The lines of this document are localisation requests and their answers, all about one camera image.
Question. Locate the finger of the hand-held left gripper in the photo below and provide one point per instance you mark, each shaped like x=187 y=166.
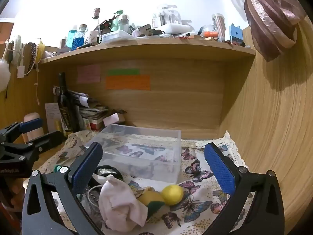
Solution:
x=30 y=124
x=49 y=137

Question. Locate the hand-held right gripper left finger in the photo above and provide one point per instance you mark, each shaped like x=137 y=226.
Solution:
x=86 y=169

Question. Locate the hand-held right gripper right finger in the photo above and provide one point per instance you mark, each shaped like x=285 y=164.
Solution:
x=220 y=169

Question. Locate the beige cylindrical container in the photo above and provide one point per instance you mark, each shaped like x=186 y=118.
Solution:
x=31 y=117

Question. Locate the black round pouch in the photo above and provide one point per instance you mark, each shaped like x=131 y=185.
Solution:
x=107 y=170

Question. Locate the white paper card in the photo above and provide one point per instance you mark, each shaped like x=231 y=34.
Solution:
x=51 y=115

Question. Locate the small green object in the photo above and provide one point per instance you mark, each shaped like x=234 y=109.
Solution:
x=56 y=168

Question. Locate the clear plastic wrapper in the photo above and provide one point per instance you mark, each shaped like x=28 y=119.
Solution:
x=91 y=200

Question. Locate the dark wine bottle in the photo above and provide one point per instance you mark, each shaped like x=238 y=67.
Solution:
x=64 y=102

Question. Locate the butterfly printed lace cloth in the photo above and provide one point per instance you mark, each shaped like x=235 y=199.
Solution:
x=195 y=200

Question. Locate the white crumpled cloth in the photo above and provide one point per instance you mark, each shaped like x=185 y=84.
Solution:
x=119 y=200

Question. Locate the stack of magazines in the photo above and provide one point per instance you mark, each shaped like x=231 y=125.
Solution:
x=91 y=110

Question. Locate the yellow lemon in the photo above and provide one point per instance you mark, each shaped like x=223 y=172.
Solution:
x=172 y=194

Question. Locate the white hanging tag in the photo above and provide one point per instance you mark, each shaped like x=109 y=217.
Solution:
x=21 y=71

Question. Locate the small white box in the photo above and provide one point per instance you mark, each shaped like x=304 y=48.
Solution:
x=113 y=120

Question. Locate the white fluffy pompom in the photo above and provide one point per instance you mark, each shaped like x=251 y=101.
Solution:
x=3 y=73

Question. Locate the clear plastic storage box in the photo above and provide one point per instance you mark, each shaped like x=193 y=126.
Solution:
x=141 y=149

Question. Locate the yellow and green sponge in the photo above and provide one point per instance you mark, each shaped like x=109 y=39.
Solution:
x=151 y=203

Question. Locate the yellow hanging charm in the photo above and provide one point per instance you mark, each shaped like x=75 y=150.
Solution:
x=41 y=51

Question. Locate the pink sticky note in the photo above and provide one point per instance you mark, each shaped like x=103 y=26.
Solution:
x=88 y=74

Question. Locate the blue liquid bottle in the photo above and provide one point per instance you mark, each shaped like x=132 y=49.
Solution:
x=71 y=39

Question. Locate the orange sticky note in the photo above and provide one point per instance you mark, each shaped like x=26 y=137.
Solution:
x=128 y=82

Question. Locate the green sticky note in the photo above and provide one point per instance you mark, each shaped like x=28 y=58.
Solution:
x=123 y=72

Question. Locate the glass jar of blue beads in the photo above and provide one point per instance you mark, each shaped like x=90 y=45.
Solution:
x=82 y=39

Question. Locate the white plastic tray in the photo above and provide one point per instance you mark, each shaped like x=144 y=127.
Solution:
x=117 y=36

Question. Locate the small dark tilted bottle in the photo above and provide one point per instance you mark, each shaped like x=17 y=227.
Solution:
x=96 y=13

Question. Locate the green pump bottle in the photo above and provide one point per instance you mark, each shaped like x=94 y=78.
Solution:
x=117 y=22

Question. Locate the orange marker pen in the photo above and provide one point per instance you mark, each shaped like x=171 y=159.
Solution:
x=210 y=34

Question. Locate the small blue box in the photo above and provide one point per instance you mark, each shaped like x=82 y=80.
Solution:
x=236 y=34

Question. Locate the wooden shelf board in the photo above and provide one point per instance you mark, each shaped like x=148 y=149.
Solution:
x=151 y=47

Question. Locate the clear glass bowl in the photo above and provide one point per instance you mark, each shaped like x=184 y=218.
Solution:
x=206 y=29

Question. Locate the glass jar of copper sticks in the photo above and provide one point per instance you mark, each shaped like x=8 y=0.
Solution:
x=218 y=25

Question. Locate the flat white box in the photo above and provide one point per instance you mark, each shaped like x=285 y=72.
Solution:
x=177 y=28

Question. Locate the brown tied curtain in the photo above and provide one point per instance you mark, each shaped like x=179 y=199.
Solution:
x=269 y=19

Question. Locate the clear brush organizer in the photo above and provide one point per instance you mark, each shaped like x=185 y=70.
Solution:
x=166 y=17

